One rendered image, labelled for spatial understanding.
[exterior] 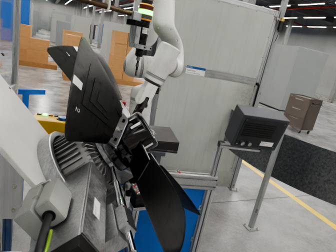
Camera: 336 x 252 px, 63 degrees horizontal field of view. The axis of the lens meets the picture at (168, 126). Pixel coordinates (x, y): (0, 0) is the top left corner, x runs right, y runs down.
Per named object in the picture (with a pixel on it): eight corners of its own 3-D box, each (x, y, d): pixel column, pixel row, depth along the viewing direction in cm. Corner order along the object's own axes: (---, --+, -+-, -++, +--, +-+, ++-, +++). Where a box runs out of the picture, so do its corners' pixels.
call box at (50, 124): (28, 142, 118) (29, 118, 115) (34, 134, 127) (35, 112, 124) (67, 145, 122) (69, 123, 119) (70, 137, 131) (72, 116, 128)
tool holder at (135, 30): (133, 47, 78) (139, 11, 76) (118, 44, 83) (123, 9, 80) (155, 51, 85) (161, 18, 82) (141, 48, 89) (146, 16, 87)
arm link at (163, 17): (170, 15, 125) (169, 80, 121) (148, -2, 112) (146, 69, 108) (187, 10, 120) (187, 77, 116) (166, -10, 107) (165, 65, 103)
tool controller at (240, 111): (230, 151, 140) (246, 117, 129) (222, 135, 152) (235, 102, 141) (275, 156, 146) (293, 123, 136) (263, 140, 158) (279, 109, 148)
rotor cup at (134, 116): (124, 177, 78) (163, 154, 78) (95, 135, 74) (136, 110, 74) (125, 161, 92) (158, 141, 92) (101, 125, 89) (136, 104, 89)
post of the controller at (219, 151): (211, 176, 145) (220, 142, 140) (209, 173, 148) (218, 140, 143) (216, 177, 146) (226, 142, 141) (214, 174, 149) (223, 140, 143)
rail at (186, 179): (34, 178, 126) (34, 162, 124) (36, 173, 130) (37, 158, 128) (214, 190, 148) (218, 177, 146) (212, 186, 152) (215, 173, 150)
